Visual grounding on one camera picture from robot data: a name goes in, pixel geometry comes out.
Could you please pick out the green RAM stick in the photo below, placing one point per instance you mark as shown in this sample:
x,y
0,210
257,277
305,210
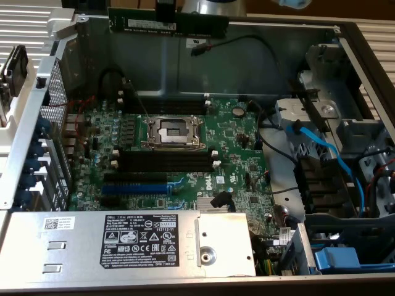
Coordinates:
x,y
200,27

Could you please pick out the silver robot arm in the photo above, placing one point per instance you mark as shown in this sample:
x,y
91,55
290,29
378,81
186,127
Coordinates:
x,y
194,6

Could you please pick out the black RAM slot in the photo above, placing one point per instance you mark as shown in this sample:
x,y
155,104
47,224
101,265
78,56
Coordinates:
x,y
166,107
166,153
166,97
166,169
166,102
166,158
166,164

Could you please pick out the grey metal PC case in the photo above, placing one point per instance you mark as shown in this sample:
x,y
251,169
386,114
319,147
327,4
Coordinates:
x,y
139,61

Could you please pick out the thin metal locking lever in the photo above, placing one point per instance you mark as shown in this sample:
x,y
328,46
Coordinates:
x,y
140,101

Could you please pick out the silver CPU socket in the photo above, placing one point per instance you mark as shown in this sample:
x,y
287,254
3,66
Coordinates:
x,y
172,132

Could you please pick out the coin cell battery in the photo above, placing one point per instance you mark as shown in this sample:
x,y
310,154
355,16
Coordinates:
x,y
238,111

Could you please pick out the green motherboard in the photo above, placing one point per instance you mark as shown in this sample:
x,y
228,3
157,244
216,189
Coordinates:
x,y
222,135

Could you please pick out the black hard disk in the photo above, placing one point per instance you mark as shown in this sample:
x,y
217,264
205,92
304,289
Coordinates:
x,y
17,71

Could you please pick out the blue card retention clip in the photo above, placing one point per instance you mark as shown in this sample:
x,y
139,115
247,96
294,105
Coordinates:
x,y
44,125
31,181
32,166
38,149
24,196

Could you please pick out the black plastic bar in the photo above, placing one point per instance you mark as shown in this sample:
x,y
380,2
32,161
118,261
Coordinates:
x,y
314,108

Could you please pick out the blue expansion slot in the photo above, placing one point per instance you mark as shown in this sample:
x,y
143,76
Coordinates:
x,y
135,189

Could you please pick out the black angled plug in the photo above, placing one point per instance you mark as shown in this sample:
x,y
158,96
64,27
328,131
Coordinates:
x,y
219,198

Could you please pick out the silver finned heatsink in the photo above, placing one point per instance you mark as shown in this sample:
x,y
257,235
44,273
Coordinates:
x,y
203,205

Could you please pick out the short black expansion slot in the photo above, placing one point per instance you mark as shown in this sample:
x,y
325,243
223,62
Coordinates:
x,y
109,202

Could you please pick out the grey metal disk bay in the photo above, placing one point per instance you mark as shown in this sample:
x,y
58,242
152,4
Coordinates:
x,y
355,132

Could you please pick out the silver power supply box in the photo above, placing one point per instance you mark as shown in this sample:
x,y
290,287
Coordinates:
x,y
77,246

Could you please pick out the blue plastic latch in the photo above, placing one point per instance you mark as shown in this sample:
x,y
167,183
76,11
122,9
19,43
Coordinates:
x,y
336,259

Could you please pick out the black ribbed plastic bracket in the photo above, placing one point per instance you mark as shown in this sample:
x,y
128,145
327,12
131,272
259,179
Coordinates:
x,y
321,185

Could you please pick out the blue metal bay frame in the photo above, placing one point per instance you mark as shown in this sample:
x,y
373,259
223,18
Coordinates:
x,y
297,246

